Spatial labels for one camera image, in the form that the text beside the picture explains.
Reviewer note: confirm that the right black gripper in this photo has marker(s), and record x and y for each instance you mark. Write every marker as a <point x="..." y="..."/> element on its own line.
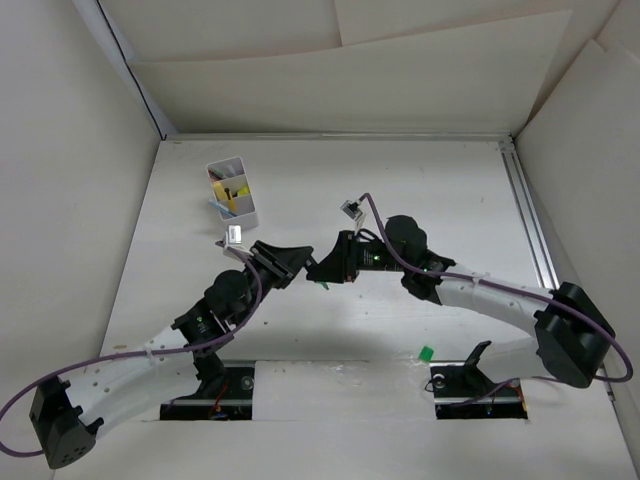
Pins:
<point x="342" y="263"/>

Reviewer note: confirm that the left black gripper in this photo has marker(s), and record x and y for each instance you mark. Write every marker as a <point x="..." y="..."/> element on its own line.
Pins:
<point x="285" y="260"/>

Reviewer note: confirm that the yellow black highlighter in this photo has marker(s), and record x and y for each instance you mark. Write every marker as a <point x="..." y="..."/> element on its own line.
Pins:
<point x="243" y="191"/>

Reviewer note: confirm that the light blue pen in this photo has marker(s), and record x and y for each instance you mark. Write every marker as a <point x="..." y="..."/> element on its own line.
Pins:
<point x="221" y="208"/>

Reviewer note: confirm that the pale yellow highlighter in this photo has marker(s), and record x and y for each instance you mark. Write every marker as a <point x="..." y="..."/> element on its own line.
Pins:
<point x="219" y="191"/>

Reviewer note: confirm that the pink highlighter pen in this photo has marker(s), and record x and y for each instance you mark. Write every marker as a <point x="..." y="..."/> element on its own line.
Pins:
<point x="215" y="175"/>

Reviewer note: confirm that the green highlighter cap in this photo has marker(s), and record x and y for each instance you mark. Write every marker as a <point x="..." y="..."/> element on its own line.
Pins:
<point x="426" y="354"/>

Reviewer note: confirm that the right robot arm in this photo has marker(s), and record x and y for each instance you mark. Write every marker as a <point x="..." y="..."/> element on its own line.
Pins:
<point x="566" y="338"/>

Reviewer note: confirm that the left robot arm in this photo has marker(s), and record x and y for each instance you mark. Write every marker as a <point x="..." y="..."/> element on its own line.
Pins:
<point x="70" y="415"/>

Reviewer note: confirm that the white compartment organizer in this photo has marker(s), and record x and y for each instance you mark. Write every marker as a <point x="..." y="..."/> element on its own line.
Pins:
<point x="236" y="178"/>

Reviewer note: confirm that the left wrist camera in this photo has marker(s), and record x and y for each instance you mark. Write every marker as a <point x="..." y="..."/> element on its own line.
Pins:
<point x="231" y="244"/>

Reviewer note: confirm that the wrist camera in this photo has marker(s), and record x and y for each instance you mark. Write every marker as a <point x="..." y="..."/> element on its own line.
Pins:
<point x="231" y="244"/>
<point x="352" y="208"/>

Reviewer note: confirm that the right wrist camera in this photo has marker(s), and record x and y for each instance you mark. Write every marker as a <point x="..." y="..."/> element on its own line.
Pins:
<point x="352" y="208"/>

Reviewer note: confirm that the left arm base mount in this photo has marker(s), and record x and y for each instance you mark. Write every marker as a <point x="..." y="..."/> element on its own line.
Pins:
<point x="227" y="397"/>

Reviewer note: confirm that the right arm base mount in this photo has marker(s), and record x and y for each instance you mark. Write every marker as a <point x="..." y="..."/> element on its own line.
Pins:
<point x="462" y="392"/>

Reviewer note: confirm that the aluminium rail back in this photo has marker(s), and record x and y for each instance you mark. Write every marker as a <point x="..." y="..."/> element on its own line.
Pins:
<point x="358" y="136"/>

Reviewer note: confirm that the aluminium rail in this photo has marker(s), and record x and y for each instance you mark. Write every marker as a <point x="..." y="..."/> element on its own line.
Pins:
<point x="358" y="136"/>
<point x="539" y="250"/>

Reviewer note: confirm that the aluminium rail right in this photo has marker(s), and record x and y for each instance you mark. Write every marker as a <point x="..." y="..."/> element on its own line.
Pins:
<point x="539" y="250"/>

